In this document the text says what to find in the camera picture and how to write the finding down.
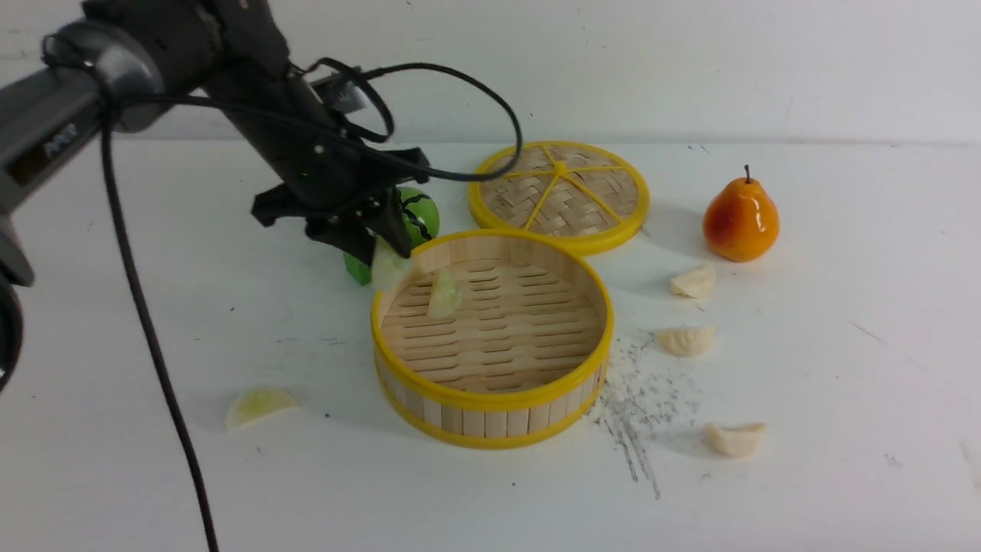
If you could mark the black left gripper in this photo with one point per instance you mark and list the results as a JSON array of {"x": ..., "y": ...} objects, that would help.
[{"x": 319, "y": 180}]

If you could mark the green dumpling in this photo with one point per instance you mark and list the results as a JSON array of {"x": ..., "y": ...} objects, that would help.
[
  {"x": 446, "y": 295},
  {"x": 256, "y": 404},
  {"x": 388, "y": 268}
]

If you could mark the white dumpling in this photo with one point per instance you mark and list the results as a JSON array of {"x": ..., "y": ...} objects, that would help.
[
  {"x": 736, "y": 442},
  {"x": 696, "y": 283}
]

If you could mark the white dumpling pleated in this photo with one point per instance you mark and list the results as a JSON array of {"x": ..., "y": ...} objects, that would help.
[{"x": 686, "y": 342}]

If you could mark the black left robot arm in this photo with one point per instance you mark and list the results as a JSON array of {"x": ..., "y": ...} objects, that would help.
[{"x": 125, "y": 63}]

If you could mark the bamboo steamer tray yellow rims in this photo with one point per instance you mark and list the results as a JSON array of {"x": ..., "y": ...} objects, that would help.
[{"x": 524, "y": 357}]

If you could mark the woven bamboo steamer lid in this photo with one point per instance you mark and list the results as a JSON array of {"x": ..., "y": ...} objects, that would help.
[{"x": 582, "y": 197}]

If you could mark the green foam cube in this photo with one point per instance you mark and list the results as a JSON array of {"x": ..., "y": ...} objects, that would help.
[{"x": 357, "y": 270}]

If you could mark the green watermelon toy ball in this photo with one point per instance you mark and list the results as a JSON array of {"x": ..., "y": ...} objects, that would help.
[{"x": 420, "y": 214}]

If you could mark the orange toy pear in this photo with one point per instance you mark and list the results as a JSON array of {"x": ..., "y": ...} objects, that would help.
[{"x": 742, "y": 222}]

